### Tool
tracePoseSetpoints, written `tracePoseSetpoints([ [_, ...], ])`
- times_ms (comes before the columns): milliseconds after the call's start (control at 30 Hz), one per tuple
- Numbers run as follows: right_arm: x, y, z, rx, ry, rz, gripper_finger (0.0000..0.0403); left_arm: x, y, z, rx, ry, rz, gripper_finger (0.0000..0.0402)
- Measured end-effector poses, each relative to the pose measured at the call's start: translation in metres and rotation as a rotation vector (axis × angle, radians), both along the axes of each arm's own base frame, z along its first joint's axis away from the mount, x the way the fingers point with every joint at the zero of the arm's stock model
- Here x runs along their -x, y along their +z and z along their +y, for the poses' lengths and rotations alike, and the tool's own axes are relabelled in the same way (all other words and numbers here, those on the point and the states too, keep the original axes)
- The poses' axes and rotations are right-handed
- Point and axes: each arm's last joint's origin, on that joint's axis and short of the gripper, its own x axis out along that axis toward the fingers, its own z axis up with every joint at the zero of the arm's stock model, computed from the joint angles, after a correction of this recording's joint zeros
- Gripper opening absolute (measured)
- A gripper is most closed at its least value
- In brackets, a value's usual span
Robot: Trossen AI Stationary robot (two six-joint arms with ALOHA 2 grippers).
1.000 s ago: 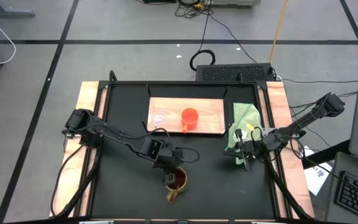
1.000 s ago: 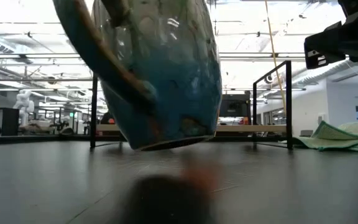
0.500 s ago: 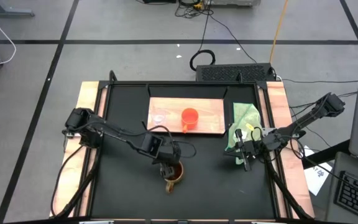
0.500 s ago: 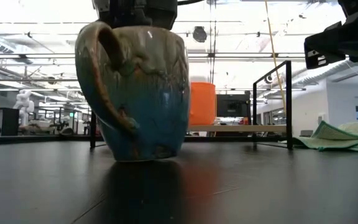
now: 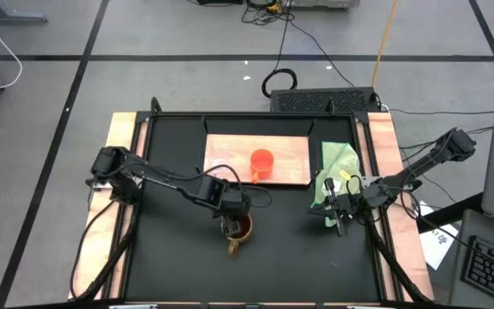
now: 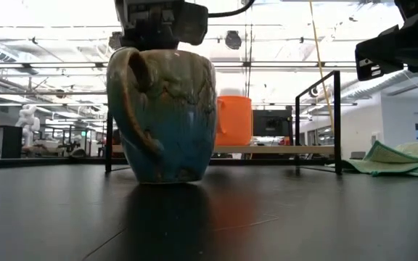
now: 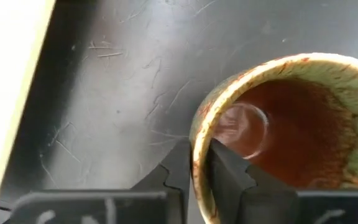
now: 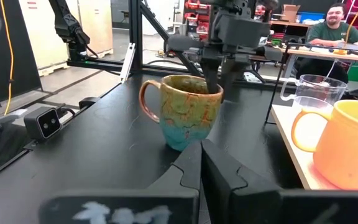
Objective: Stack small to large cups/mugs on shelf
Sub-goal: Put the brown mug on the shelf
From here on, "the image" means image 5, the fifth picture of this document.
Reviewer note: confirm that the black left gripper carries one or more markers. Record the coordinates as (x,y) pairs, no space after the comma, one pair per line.
(234,206)

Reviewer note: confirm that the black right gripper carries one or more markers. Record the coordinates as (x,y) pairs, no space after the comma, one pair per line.
(345,204)

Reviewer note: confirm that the brown ceramic mug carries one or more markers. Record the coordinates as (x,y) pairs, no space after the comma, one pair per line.
(245,231)

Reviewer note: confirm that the small clear glass cup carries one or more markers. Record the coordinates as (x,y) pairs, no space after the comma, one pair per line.
(220,165)

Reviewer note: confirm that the orange plastic cup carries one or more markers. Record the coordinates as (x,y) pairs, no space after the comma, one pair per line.
(262,163)

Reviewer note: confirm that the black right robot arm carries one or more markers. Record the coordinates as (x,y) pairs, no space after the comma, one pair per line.
(423,165)

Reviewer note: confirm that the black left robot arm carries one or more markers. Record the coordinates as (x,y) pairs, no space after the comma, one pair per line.
(178,184)

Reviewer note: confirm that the green cloth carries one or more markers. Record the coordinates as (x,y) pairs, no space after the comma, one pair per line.
(337,156)

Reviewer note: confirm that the wooden cutting board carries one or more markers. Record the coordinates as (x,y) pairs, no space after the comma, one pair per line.
(290,159)

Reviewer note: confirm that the black perforated computer case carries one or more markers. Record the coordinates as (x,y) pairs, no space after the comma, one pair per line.
(320,101)

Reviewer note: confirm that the white paper sheet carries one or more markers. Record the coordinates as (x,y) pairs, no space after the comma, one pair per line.
(437,246)

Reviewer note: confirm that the grey desk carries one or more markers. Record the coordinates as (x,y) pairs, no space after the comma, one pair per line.
(459,266)

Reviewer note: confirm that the black keyboard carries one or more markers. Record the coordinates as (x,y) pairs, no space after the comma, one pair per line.
(493,268)

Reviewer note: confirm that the grey box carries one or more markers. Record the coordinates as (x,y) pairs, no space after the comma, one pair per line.
(324,3)

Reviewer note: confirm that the grey metal table leg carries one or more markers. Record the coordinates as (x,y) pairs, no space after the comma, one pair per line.
(11,19)

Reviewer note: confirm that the silver bracket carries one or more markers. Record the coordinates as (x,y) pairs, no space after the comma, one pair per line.
(371,307)
(133,306)

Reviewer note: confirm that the black table frame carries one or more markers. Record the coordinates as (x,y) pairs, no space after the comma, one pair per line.
(251,114)

